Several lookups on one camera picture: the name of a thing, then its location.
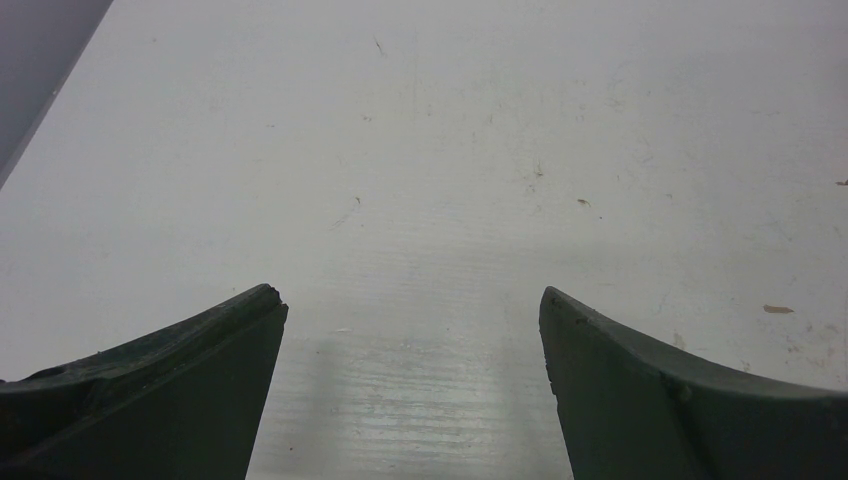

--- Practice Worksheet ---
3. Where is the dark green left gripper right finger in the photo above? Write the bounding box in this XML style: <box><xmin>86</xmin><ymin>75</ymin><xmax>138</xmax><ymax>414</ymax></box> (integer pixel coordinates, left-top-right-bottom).
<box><xmin>539</xmin><ymin>287</ymin><xmax>847</xmax><ymax>479</ymax></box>

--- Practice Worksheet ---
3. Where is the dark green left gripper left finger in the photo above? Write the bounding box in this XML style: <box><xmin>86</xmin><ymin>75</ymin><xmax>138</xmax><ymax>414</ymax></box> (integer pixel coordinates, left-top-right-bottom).
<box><xmin>1</xmin><ymin>284</ymin><xmax>288</xmax><ymax>479</ymax></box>

